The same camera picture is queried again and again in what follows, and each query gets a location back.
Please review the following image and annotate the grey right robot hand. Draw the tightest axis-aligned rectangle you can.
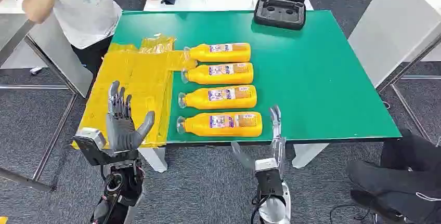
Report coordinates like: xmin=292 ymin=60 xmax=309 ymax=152
xmin=230 ymin=105 xmax=287 ymax=177

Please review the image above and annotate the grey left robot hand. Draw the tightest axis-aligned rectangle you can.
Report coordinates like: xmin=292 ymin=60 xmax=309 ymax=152
xmin=106 ymin=80 xmax=155 ymax=152

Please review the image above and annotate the orange drink bottle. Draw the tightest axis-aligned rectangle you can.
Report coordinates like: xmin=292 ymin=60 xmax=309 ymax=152
xmin=183 ymin=42 xmax=252 ymax=63
xmin=176 ymin=112 xmax=263 ymax=138
xmin=178 ymin=85 xmax=258 ymax=110
xmin=181 ymin=62 xmax=254 ymax=85

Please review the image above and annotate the white table leg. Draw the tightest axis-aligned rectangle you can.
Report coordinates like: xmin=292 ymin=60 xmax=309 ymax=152
xmin=137 ymin=147 xmax=168 ymax=173
xmin=292 ymin=143 xmax=330 ymax=169

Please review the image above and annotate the yellow sheet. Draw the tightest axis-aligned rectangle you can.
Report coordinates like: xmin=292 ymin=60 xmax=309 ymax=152
xmin=71 ymin=34 xmax=199 ymax=150

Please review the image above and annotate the green table mat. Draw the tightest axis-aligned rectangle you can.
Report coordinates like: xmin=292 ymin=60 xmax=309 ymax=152
xmin=111 ymin=10 xmax=402 ymax=144

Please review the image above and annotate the grey desk panel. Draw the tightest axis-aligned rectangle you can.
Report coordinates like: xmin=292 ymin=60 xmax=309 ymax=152
xmin=27 ymin=12 xmax=94 ymax=98

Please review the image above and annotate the person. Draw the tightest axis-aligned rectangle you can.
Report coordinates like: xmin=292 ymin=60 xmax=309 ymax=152
xmin=7 ymin=0 xmax=164 ymax=77

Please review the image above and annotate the black open foam case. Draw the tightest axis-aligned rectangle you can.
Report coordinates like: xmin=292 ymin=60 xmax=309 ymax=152
xmin=254 ymin=0 xmax=308 ymax=31

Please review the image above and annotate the large white panel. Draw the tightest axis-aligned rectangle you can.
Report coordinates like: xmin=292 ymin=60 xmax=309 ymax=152
xmin=348 ymin=0 xmax=441 ymax=88

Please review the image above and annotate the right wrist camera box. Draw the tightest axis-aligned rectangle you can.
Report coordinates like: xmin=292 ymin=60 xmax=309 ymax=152
xmin=254 ymin=157 xmax=285 ymax=197

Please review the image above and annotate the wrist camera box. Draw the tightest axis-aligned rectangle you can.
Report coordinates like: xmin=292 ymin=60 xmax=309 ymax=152
xmin=73 ymin=127 xmax=108 ymax=166
xmin=254 ymin=157 xmax=285 ymax=197

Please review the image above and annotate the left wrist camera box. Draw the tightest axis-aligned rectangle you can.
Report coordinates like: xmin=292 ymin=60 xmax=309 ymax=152
xmin=73 ymin=127 xmax=108 ymax=166

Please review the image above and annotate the metal desk frame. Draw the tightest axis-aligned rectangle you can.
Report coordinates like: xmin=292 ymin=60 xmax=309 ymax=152
xmin=0 ymin=26 xmax=78 ymax=193

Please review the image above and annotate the metal panel frame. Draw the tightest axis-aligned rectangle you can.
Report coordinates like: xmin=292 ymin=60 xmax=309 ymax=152
xmin=376 ymin=34 xmax=441 ymax=142

